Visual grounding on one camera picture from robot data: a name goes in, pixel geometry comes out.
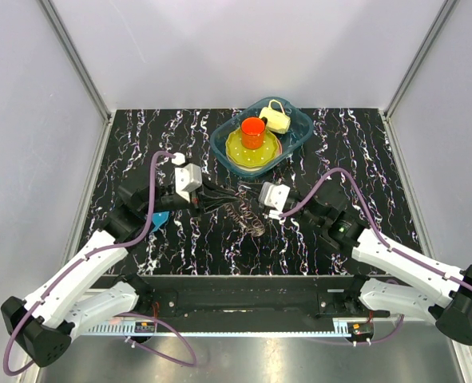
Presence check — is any blue dotted plate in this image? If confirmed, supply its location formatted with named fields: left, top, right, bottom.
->
left=150, top=211, right=169, bottom=232

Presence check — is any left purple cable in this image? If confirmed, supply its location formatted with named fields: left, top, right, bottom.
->
left=2, top=150, right=199, bottom=377

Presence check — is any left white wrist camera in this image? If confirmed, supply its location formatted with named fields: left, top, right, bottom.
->
left=171, top=152, right=203, bottom=203

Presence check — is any yellow dotted plate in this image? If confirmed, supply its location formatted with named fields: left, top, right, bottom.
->
left=225, top=129, right=282, bottom=169

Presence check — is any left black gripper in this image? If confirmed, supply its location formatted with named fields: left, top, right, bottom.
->
left=143, top=173, right=240, bottom=221

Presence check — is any orange cup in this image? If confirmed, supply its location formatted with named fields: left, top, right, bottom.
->
left=240, top=117, right=265, bottom=150

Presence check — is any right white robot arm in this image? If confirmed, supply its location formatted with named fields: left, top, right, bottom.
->
left=284, top=185, right=472, bottom=345

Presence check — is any large ring of keys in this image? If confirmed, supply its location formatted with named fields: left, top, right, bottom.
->
left=224, top=183, right=267, bottom=237

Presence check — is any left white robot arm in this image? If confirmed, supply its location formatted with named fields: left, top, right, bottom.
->
left=1, top=176, right=237, bottom=376

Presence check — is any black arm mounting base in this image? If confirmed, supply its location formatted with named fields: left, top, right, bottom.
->
left=94, top=274, right=371, bottom=318

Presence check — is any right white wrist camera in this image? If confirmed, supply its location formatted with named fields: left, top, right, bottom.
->
left=258, top=182, right=291, bottom=219

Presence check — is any cream yellow mug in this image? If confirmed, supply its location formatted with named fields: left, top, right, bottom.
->
left=259, top=99, right=291, bottom=134

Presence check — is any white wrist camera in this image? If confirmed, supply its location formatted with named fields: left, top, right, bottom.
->
left=171, top=152, right=203, bottom=203
left=258, top=182, right=291, bottom=219

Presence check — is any teal transparent plastic bin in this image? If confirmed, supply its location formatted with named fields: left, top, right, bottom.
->
left=210, top=97, right=314, bottom=178

